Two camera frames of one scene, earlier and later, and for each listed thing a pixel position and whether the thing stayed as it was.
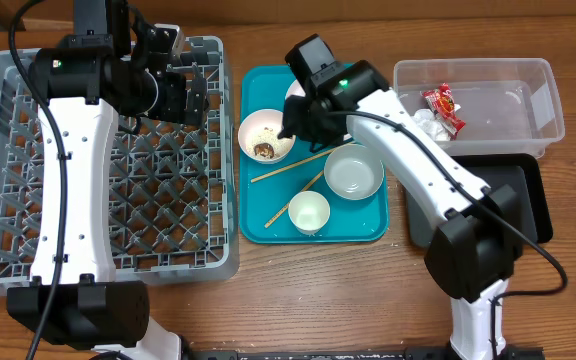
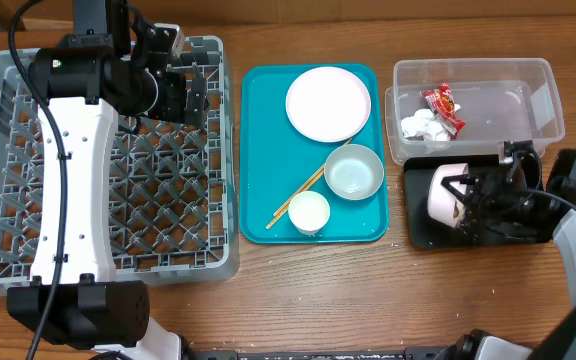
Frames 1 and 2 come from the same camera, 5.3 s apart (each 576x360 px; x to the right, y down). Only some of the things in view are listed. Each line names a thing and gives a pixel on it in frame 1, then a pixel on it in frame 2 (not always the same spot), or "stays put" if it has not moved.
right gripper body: (298, 122) -> (482, 201)
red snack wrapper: (441, 101) stays put
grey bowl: (353, 171) stays put
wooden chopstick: (302, 162) -> (311, 178)
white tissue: (431, 124) stays put
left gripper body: (169, 102) stays put
